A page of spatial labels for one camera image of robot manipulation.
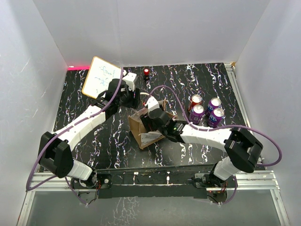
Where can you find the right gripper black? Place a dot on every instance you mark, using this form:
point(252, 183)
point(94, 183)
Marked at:
point(147, 122)

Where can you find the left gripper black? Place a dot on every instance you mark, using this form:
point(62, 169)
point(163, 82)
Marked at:
point(135, 100)

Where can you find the burlap canvas bag rope handles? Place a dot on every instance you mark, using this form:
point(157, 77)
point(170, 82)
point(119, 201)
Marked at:
point(143, 128)

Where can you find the purple soda can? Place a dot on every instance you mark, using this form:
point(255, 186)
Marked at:
point(196, 114)
point(212, 104)
point(215, 117)

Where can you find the red cola can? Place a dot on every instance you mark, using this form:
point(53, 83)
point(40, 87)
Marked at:
point(194, 100)

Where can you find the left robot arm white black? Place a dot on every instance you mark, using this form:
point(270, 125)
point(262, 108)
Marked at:
point(55, 148)

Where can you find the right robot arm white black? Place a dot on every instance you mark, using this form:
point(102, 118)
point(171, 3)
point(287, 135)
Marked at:
point(242, 148)

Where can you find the red button on black base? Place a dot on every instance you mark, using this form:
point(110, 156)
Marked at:
point(146, 74)

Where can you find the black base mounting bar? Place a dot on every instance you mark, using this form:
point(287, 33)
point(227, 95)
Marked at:
point(167, 181)

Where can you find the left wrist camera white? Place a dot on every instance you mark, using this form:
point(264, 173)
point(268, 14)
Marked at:
point(130, 79)

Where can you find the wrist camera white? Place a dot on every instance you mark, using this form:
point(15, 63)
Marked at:
point(151, 104)
point(130, 79)

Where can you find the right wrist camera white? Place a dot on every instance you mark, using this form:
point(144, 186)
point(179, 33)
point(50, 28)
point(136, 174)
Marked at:
point(151, 104)

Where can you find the whiteboard with yellow frame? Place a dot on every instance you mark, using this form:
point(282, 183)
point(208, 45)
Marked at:
point(100, 74)

